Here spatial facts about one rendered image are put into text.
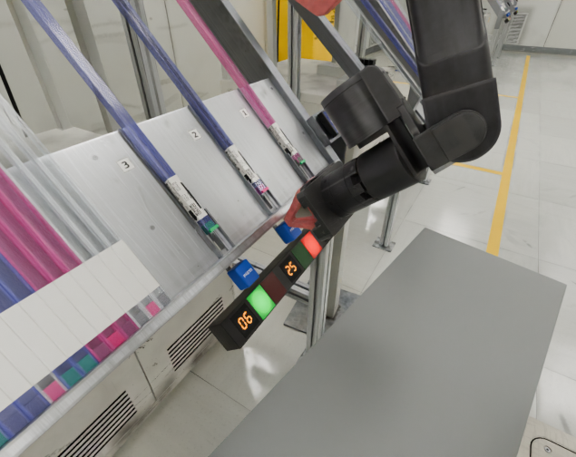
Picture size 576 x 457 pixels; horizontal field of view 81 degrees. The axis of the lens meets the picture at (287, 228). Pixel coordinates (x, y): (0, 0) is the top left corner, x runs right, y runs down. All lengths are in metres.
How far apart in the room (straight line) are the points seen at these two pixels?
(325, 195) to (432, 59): 0.17
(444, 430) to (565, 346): 1.10
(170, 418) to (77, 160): 0.86
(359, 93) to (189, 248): 0.25
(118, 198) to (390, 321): 0.39
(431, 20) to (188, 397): 1.07
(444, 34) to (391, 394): 0.38
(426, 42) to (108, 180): 0.34
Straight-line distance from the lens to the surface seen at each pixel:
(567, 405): 1.37
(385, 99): 0.36
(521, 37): 7.98
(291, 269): 0.50
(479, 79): 0.34
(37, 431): 0.34
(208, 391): 1.15
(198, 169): 0.46
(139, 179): 0.42
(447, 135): 0.33
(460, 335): 0.54
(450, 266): 0.65
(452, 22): 0.35
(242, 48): 0.69
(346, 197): 0.39
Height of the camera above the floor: 0.99
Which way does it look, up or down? 36 degrees down
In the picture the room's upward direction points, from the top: straight up
